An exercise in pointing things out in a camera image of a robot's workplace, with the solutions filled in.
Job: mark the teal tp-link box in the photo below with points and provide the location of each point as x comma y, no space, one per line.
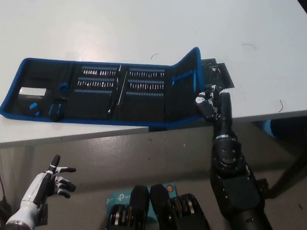
117,197

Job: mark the blue triangular pick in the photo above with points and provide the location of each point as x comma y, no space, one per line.
33,106

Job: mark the blue suction cup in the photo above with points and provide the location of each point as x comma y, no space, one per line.
63,87

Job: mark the white label card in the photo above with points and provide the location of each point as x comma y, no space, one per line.
33,91

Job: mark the blue black office chair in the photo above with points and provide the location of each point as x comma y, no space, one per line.
285,128

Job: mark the silver extension bar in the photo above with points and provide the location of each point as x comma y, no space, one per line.
121,88

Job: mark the blue black toolkit roll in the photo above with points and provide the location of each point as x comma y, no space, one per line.
144,105

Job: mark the long blue spudger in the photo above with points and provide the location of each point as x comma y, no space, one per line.
195,81

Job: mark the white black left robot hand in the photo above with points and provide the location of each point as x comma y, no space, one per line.
38,185

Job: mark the small blue pick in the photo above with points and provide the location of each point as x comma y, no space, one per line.
38,113

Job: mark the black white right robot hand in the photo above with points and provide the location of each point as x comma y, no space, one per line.
225,115

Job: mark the short blue pry tool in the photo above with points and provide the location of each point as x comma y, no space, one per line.
173,81

